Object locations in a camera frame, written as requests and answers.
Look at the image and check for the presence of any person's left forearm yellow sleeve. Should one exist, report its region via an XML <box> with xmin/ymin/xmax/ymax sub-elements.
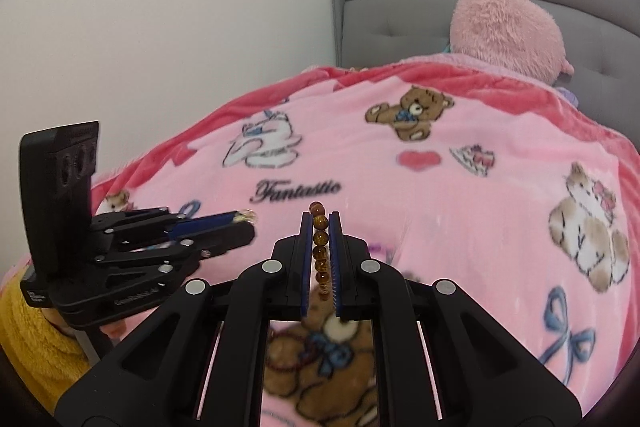
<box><xmin>0</xmin><ymin>279</ymin><xmax>92</xmax><ymax>414</ymax></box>

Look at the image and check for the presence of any lilac cloth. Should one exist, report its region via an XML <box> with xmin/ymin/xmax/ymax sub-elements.
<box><xmin>554</xmin><ymin>74</ymin><xmax>582</xmax><ymax>108</ymax></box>

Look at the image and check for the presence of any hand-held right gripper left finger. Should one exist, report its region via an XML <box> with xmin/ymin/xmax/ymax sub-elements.
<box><xmin>54</xmin><ymin>210</ymin><xmax>316</xmax><ymax>427</ymax></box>

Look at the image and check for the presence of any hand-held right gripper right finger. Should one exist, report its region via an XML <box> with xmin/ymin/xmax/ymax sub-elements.
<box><xmin>327</xmin><ymin>210</ymin><xmax>585</xmax><ymax>427</ymax></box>

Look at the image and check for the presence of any person's left hand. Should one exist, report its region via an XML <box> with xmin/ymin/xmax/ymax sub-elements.
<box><xmin>45</xmin><ymin>311</ymin><xmax>127</xmax><ymax>345</ymax></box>

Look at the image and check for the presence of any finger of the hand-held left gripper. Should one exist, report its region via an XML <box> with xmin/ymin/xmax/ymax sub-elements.
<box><xmin>91</xmin><ymin>208</ymin><xmax>248</xmax><ymax>242</ymax></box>
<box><xmin>95</xmin><ymin>222</ymin><xmax>257</xmax><ymax>270</ymax></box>

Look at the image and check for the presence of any grey upholstered headboard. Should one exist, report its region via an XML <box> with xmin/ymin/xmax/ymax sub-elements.
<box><xmin>330</xmin><ymin>0</ymin><xmax>640</xmax><ymax>124</ymax></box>

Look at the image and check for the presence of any amber bead bracelet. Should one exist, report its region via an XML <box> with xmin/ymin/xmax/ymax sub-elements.
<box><xmin>308</xmin><ymin>202</ymin><xmax>334</xmax><ymax>304</ymax></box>

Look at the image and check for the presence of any pink plush pillow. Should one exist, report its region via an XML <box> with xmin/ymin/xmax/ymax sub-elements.
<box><xmin>447</xmin><ymin>0</ymin><xmax>576</xmax><ymax>86</ymax></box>

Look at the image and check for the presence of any pink printed blanket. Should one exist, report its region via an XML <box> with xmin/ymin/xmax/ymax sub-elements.
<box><xmin>0</xmin><ymin>56</ymin><xmax>640</xmax><ymax>427</ymax></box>

